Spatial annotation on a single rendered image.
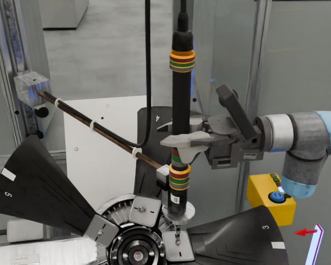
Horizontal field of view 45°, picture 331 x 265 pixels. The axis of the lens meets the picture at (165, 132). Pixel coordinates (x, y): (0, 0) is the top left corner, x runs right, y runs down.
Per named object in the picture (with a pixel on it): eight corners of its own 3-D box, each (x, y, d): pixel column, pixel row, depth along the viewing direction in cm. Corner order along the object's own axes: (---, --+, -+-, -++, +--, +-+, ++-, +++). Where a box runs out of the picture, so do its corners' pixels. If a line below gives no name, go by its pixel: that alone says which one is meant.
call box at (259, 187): (245, 199, 139) (248, 174, 133) (272, 195, 140) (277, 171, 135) (261, 232, 125) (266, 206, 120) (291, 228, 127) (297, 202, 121)
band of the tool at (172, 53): (164, 68, 69) (164, 52, 68) (182, 62, 72) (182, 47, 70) (182, 75, 67) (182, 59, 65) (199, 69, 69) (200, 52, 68)
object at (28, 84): (16, 99, 124) (10, 73, 120) (36, 92, 128) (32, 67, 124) (32, 110, 118) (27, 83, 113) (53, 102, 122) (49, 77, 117)
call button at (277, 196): (268, 195, 125) (269, 191, 124) (280, 194, 126) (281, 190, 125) (272, 203, 122) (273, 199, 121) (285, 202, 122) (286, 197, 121)
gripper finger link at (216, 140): (193, 151, 72) (236, 143, 74) (193, 144, 71) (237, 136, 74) (183, 138, 76) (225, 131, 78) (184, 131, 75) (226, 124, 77)
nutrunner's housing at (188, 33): (166, 222, 88) (166, 12, 64) (178, 213, 90) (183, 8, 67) (178, 231, 86) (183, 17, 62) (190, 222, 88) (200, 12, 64)
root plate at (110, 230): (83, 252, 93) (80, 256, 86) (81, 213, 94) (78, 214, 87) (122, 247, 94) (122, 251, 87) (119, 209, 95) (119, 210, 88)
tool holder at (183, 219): (150, 209, 88) (148, 173, 83) (172, 194, 92) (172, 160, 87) (178, 230, 82) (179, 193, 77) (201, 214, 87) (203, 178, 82)
